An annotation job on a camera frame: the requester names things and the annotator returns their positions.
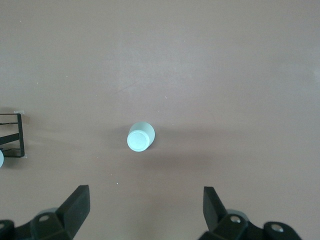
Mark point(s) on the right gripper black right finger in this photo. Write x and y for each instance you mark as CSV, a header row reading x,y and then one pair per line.
x,y
217,225

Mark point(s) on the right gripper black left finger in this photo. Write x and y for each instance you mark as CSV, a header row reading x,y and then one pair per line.
x,y
67,220

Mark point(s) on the pale green cup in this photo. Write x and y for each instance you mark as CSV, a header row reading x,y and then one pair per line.
x,y
137,141

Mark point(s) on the grey cup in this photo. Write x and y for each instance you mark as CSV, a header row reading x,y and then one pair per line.
x,y
1,160

